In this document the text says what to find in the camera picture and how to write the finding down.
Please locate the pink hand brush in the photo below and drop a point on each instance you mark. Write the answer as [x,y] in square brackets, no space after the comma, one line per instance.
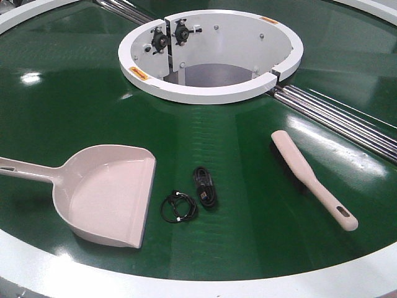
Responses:
[295,164]

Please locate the pink plastic dustpan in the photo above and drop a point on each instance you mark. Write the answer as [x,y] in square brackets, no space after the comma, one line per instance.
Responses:
[102,192]

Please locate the white outer conveyor rim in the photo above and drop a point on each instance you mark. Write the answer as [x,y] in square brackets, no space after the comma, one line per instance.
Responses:
[27,271]

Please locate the front orange warning sticker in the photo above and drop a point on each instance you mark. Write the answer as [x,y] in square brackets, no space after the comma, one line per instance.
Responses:
[139,73]

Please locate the orange warning sticker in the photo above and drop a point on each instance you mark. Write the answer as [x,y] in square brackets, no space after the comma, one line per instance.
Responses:
[267,19]
[139,73]

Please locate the rear orange warning sticker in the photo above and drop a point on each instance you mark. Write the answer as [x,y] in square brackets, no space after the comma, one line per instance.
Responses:
[267,19]

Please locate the far chrome roller strip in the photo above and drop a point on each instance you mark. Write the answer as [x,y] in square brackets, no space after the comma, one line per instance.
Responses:
[126,10]

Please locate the chrome roller strip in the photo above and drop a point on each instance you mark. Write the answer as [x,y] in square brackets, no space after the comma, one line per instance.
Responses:
[322,110]
[126,10]

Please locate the right chrome roller strip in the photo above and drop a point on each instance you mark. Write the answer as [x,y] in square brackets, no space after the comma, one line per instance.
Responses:
[322,110]

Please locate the far left white rim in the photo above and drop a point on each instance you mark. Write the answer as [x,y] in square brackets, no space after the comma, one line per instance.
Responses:
[27,11]

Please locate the far right white rim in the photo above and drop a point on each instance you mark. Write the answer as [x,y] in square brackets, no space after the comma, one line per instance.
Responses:
[375,7]

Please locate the left black bearing mount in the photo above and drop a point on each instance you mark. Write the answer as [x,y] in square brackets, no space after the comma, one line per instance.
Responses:
[160,40]

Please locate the black bearing mount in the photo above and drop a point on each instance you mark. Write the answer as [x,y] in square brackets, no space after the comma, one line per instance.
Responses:
[160,40]
[181,32]

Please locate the right black bearing mount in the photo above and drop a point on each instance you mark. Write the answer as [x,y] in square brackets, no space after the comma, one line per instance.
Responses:
[181,32]

